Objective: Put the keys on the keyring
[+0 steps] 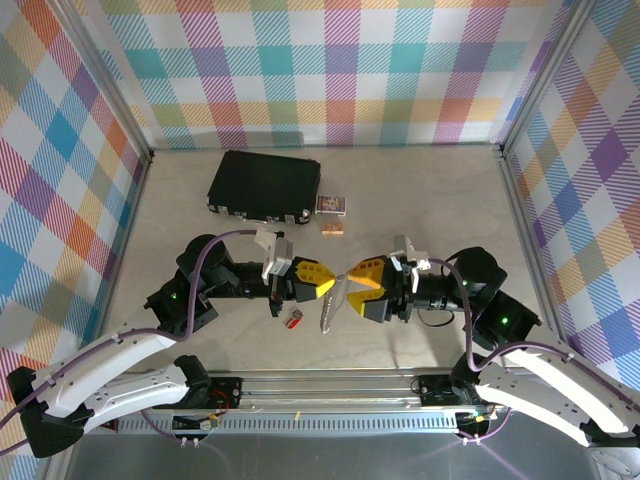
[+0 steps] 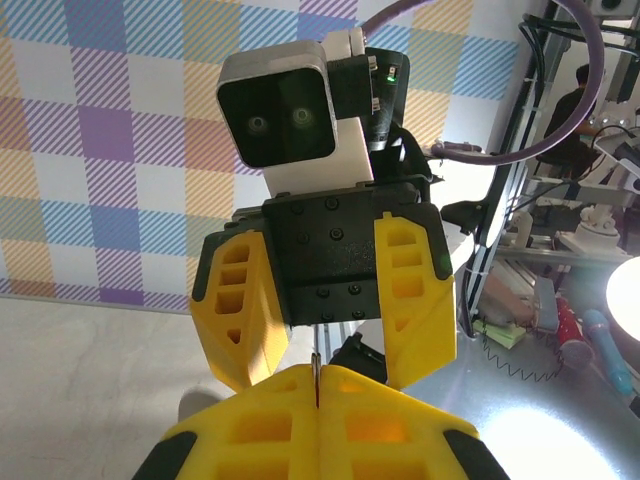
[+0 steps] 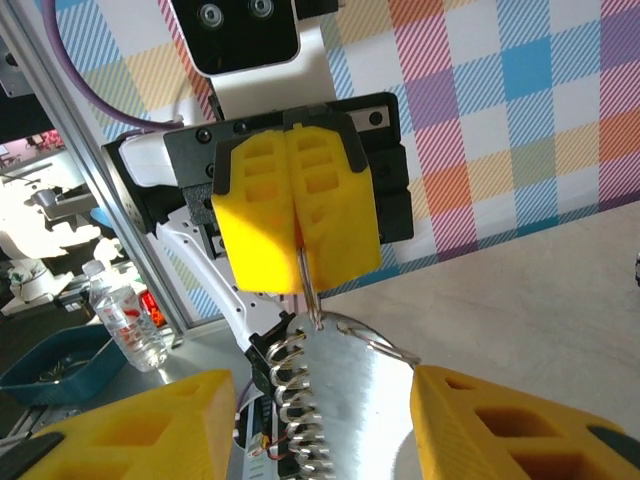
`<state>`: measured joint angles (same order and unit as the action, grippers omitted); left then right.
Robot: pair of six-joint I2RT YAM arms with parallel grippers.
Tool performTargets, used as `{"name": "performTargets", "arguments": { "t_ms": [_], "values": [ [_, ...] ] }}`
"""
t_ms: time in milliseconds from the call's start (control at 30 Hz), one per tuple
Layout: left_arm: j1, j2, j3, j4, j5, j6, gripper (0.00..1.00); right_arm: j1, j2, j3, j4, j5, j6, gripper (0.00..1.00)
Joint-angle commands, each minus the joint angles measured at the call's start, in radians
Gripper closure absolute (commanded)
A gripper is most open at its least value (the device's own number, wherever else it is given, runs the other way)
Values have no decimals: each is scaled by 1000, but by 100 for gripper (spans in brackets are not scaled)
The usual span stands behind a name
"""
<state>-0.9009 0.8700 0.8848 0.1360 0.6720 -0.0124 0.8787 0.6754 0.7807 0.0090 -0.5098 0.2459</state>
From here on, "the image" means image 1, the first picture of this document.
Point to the small red clip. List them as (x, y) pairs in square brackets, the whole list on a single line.
[(294, 318)]

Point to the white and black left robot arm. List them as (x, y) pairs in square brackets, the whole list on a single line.
[(140, 350)]

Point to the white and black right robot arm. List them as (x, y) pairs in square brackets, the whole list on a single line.
[(540, 365)]

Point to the small orange box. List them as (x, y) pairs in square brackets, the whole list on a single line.
[(332, 228)]

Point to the purple playing card box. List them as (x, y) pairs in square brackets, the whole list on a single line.
[(331, 205)]

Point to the black hard case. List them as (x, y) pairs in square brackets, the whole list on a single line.
[(265, 185)]

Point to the black base electronics box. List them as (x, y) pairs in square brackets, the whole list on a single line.
[(432, 390), (225, 392)]

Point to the perforated metal strip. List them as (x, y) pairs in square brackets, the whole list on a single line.
[(325, 425)]

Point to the yellow power connector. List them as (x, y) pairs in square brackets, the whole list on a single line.
[(475, 416), (209, 424)]

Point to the reflective steel plate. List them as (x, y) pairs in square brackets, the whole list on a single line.
[(325, 457)]

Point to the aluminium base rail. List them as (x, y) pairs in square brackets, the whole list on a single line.
[(325, 392)]

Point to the aluminium frame post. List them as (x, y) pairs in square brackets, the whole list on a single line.
[(542, 75), (113, 80)]

